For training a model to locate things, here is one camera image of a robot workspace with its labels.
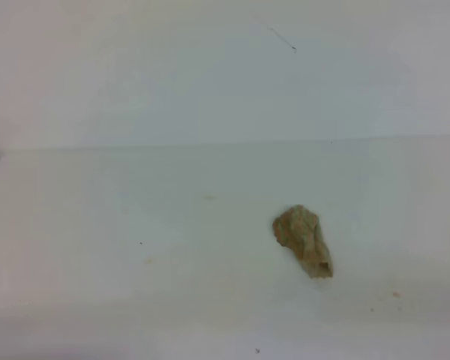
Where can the green coffee-stained rag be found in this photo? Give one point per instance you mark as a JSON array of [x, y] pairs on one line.
[[299, 230]]

